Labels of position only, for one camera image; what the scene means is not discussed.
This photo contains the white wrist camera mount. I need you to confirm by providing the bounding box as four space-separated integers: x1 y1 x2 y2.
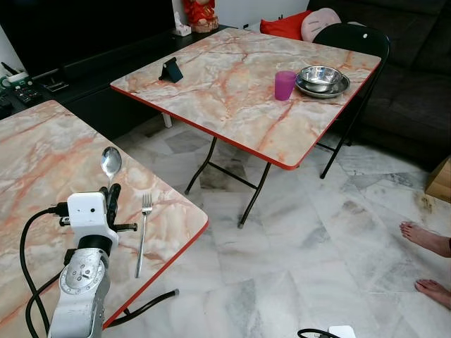
67 192 121 245
328 325 357 338

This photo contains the black television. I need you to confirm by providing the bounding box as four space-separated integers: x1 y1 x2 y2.
0 0 175 77

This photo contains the black folding chair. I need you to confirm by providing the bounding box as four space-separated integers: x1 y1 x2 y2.
310 23 391 180

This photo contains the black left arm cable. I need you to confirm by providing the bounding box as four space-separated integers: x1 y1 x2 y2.
19 203 73 338

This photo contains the cardboard box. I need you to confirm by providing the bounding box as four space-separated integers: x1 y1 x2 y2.
425 156 451 204

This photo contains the steel fork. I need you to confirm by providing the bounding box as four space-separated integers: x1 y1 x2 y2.
135 194 154 279

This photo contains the black remote control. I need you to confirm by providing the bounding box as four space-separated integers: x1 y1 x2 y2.
13 84 44 106

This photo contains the pink round cushion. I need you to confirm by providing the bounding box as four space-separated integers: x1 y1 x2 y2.
301 8 343 43

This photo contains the person's bare foot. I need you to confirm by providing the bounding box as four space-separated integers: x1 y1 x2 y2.
400 221 451 258
414 279 451 310

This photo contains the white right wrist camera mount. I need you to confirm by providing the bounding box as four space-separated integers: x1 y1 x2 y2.
328 325 357 338

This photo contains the black phone stand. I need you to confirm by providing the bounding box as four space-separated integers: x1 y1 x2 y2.
159 58 185 84

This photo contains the white green device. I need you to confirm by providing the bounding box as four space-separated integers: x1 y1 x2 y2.
1 69 30 89

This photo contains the steel plate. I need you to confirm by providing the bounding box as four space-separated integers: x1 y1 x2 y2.
295 74 352 99

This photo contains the dark fabric sofa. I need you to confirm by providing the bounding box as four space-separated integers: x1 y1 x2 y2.
309 0 451 171

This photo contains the black flat gadget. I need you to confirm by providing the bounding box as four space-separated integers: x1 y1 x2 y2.
42 76 71 93

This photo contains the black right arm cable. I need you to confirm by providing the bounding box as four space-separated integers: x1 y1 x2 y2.
297 327 332 338

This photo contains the steel spoon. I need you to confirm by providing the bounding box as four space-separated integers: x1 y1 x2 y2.
101 146 123 185

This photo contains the red figurine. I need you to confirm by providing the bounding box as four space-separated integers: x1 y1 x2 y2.
183 0 220 34

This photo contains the red cushion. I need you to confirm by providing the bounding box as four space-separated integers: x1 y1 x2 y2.
260 11 314 41

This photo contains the steel bowl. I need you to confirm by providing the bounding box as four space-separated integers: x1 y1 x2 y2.
299 65 345 93

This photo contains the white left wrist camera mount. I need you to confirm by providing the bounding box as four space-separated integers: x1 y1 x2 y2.
67 192 121 245

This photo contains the person's right bare foot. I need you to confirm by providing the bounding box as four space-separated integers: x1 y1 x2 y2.
400 221 451 258

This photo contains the small white box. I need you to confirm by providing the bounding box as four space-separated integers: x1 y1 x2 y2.
173 21 193 37

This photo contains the purple plastic cup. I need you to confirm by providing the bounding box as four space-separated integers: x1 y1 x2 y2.
274 70 298 102

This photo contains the person's left bare foot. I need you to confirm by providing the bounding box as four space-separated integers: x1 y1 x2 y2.
414 279 451 310

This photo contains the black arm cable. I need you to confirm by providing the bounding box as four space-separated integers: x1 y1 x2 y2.
297 327 332 338
19 203 73 338

